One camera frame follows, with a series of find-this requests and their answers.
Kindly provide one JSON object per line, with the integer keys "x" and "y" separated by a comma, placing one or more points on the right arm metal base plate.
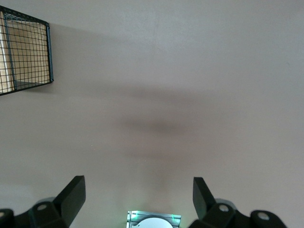
{"x": 133, "y": 217}

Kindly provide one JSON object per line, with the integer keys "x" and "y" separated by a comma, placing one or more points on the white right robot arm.
{"x": 155, "y": 223}

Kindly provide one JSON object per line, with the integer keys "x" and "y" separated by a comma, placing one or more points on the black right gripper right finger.
{"x": 202, "y": 197}

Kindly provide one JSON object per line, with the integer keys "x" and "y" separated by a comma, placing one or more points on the wooden basket floor board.
{"x": 2, "y": 59}

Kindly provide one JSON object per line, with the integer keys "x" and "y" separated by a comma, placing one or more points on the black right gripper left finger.
{"x": 71, "y": 199}

